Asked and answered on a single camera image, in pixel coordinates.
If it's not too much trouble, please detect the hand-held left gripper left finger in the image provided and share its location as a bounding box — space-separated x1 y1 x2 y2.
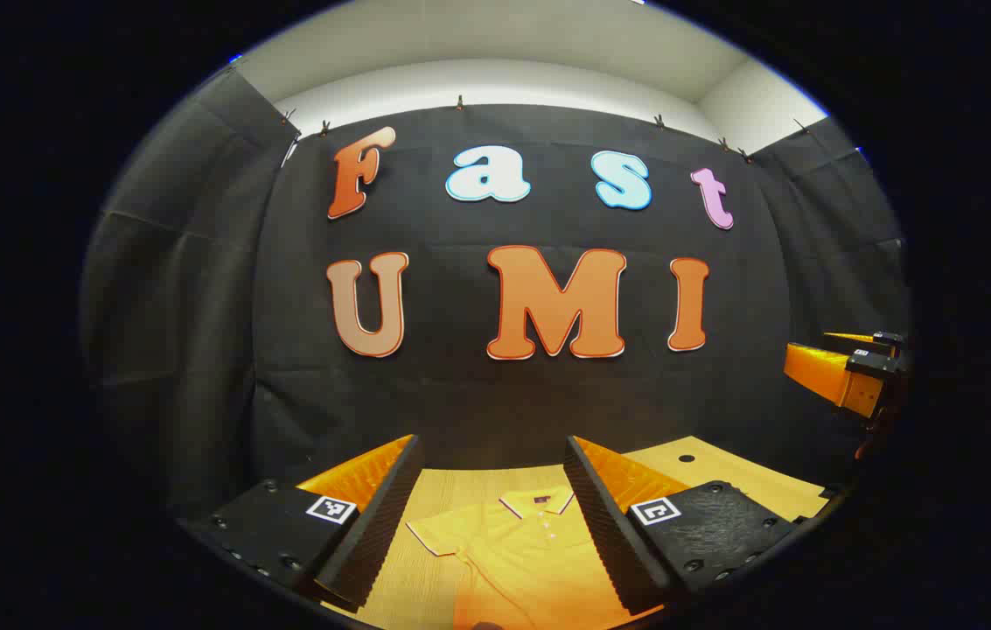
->
180 433 422 613

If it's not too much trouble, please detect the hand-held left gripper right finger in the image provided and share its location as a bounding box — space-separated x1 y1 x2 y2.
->
562 435 811 615

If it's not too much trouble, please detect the orange polo T-shirt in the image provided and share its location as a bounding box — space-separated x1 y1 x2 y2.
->
408 488 664 630

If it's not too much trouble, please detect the black backdrop cloth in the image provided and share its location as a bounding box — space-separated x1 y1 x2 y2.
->
80 66 911 526

